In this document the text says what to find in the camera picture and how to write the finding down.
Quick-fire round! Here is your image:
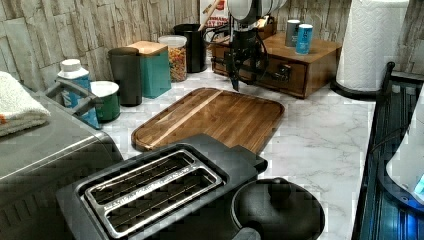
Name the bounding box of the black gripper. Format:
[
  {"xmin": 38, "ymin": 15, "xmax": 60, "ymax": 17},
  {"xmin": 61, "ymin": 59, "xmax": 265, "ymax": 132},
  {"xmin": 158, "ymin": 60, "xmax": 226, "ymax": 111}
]
[{"xmin": 224, "ymin": 21, "xmax": 269, "ymax": 91}]

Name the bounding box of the white blue-label bottle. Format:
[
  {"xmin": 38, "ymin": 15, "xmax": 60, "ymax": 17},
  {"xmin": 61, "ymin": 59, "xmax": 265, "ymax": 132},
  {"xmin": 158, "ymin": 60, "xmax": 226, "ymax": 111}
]
[{"xmin": 57, "ymin": 58, "xmax": 101, "ymax": 130}]

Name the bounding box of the wooden drawer cabinet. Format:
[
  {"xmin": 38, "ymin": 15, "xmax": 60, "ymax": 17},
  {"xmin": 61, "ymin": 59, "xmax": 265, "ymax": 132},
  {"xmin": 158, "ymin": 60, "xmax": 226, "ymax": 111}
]
[{"xmin": 211, "ymin": 32, "xmax": 343, "ymax": 100}]

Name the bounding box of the grey cylindrical tin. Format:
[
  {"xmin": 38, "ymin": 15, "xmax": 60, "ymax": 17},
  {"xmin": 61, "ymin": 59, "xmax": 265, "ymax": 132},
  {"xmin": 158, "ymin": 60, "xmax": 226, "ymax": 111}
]
[{"xmin": 285, "ymin": 19, "xmax": 300, "ymax": 47}]

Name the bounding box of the black utensil crock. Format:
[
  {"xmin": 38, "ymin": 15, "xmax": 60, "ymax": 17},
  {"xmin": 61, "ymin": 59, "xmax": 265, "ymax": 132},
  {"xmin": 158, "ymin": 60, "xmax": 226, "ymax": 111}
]
[{"xmin": 173, "ymin": 24, "xmax": 207, "ymax": 73}]

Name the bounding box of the dark grey metal canister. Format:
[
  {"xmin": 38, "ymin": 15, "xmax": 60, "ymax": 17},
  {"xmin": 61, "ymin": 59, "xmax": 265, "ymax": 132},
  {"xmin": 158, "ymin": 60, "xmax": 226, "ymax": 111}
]
[{"xmin": 108, "ymin": 47, "xmax": 142, "ymax": 106}]

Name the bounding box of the wooden rolling pin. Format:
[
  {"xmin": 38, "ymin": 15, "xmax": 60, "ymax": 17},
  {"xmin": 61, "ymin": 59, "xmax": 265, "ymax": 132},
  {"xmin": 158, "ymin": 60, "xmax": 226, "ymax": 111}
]
[{"xmin": 199, "ymin": 0, "xmax": 221, "ymax": 31}]

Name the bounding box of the wooden cutting board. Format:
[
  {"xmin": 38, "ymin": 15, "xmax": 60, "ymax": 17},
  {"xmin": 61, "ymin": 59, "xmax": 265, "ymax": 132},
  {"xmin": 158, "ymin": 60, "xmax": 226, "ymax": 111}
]
[{"xmin": 131, "ymin": 88, "xmax": 285, "ymax": 153}]

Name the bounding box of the white paper towel roll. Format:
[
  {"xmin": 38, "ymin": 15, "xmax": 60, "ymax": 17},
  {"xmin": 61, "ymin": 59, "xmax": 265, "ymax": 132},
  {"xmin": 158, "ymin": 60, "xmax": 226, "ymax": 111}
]
[{"xmin": 336, "ymin": 0, "xmax": 409, "ymax": 91}]

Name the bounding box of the blue cylindrical tin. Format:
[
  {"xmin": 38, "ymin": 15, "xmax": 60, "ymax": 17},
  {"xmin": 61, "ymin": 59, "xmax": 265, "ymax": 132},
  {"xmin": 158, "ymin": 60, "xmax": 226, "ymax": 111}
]
[{"xmin": 295, "ymin": 24, "xmax": 313, "ymax": 55}]

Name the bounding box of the folded white towel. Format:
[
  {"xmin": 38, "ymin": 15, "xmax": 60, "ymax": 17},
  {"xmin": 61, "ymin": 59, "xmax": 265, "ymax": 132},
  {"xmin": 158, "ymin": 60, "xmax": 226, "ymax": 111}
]
[{"xmin": 0, "ymin": 72, "xmax": 50, "ymax": 136}]

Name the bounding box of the black metal rail frame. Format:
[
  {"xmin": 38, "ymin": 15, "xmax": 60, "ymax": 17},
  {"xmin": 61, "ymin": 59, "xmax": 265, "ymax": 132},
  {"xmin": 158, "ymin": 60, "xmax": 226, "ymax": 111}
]
[{"xmin": 351, "ymin": 62, "xmax": 423, "ymax": 240}]

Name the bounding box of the white red-print box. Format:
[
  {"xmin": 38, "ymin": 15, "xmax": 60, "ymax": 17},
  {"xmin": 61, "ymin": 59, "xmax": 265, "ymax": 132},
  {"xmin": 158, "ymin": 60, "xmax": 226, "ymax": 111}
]
[{"xmin": 199, "ymin": 0, "xmax": 228, "ymax": 27}]

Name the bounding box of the silver toaster oven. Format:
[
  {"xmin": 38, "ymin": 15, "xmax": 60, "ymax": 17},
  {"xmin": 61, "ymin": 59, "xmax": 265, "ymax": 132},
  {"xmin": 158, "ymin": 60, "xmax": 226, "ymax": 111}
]
[{"xmin": 0, "ymin": 80, "xmax": 122, "ymax": 240}]

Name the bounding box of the black drawer handle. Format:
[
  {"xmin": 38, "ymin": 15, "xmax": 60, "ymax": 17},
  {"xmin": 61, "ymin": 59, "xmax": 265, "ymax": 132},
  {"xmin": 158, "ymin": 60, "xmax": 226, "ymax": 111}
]
[{"xmin": 211, "ymin": 57, "xmax": 291, "ymax": 81}]

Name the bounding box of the black round lid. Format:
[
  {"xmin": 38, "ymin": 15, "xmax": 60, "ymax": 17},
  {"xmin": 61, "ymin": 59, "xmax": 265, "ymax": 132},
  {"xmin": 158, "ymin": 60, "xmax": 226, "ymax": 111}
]
[{"xmin": 231, "ymin": 178, "xmax": 325, "ymax": 240}]

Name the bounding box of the teal box with wooden lid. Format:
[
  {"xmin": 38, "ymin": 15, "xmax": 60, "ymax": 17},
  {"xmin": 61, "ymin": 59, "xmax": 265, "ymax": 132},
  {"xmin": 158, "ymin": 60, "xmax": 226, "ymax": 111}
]
[{"xmin": 130, "ymin": 41, "xmax": 171, "ymax": 99}]

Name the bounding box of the black toaster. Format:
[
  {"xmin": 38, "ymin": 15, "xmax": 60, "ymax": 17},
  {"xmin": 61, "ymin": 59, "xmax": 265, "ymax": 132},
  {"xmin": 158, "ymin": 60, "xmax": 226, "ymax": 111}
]
[{"xmin": 56, "ymin": 134, "xmax": 268, "ymax": 240}]

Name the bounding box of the green jar with white lid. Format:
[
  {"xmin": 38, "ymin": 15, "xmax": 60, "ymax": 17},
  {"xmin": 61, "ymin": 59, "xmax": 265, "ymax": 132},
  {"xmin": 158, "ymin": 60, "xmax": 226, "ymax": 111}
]
[{"xmin": 91, "ymin": 81, "xmax": 120, "ymax": 122}]

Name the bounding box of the clear jar with white lid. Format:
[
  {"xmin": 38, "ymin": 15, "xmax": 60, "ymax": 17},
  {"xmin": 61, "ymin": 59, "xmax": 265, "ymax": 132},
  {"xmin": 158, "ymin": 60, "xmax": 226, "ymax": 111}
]
[{"xmin": 158, "ymin": 35, "xmax": 187, "ymax": 82}]

